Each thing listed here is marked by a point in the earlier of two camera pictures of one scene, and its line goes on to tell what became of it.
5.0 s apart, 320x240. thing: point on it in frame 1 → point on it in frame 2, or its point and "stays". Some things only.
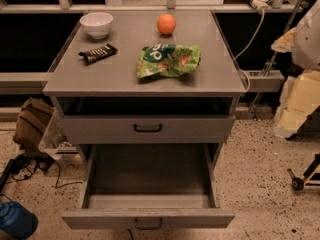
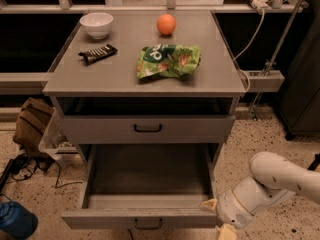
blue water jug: [16, 220] stays
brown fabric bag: [32, 118] stays
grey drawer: [150, 187] stays
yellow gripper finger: [285, 43] → [210, 204]
